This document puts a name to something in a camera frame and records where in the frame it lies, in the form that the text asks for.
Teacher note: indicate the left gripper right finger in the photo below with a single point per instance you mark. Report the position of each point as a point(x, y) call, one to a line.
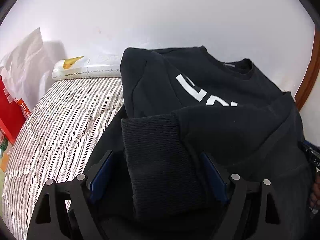
point(251, 210)

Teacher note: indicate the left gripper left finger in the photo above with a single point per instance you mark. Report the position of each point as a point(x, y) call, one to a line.
point(65, 210)

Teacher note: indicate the black sweatshirt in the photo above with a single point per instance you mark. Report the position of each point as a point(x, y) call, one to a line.
point(182, 103)

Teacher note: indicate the person's right hand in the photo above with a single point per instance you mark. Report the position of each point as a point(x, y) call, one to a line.
point(315, 195)

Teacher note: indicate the wooden nightstand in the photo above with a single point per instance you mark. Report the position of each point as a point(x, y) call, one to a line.
point(4, 161)

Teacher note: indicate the striped quilted mattress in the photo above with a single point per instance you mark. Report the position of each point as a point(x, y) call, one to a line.
point(56, 142)

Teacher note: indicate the green label water bottle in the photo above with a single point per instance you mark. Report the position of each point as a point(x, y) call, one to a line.
point(4, 143)

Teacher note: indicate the red paper shopping bag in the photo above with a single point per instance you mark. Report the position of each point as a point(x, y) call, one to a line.
point(11, 115)

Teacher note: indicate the white Miniso plastic bag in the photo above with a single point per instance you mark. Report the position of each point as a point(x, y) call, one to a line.
point(27, 71)

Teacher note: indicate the white duck print sheet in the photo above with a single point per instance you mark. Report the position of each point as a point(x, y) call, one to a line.
point(83, 67)

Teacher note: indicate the brown wooden door frame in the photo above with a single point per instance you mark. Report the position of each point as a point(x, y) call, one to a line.
point(311, 74)

